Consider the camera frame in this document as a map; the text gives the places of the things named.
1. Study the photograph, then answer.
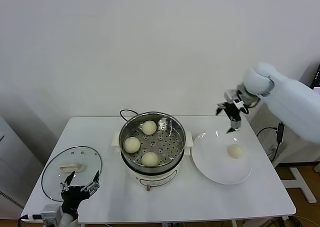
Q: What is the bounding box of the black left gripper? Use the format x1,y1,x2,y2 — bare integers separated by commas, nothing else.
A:
59,170,101,214

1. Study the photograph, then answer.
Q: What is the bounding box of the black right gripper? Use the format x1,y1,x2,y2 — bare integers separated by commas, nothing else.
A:
215,102,243,134

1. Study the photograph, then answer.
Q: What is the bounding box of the round glass pot lid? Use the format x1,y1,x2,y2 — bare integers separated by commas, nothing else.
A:
41,145,103,202

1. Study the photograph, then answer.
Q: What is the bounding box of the white steamed baozi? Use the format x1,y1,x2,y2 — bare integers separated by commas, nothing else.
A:
142,120,158,136
226,144,245,160
141,151,160,168
124,136,141,155

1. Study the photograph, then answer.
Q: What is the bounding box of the stainless steel steamer basket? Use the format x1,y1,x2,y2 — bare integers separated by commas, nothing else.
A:
111,111,195,169

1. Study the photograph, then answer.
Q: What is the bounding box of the white round plate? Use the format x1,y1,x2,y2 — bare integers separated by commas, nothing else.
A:
191,131,253,185

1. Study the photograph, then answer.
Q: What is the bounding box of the white floor cabinet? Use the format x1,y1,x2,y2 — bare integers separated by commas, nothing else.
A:
0,114,46,213

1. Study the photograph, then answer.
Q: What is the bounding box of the black laptop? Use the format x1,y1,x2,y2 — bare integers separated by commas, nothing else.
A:
312,63,320,89

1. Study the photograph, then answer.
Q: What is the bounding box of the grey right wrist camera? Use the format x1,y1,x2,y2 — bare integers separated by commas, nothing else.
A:
224,89,245,109

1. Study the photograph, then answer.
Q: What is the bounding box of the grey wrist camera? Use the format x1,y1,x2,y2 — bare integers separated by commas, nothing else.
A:
224,89,245,109
39,204,63,224

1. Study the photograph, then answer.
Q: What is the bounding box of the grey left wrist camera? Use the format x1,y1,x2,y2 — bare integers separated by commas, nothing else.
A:
39,204,63,224

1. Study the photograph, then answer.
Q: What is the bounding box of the black cable with adapter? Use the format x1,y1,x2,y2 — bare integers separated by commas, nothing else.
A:
256,121,286,163

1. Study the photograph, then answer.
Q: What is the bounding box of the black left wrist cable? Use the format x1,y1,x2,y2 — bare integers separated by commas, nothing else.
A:
19,213,42,222

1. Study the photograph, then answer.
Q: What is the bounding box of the black cooker power cable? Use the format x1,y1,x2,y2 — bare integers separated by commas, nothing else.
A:
120,108,141,122

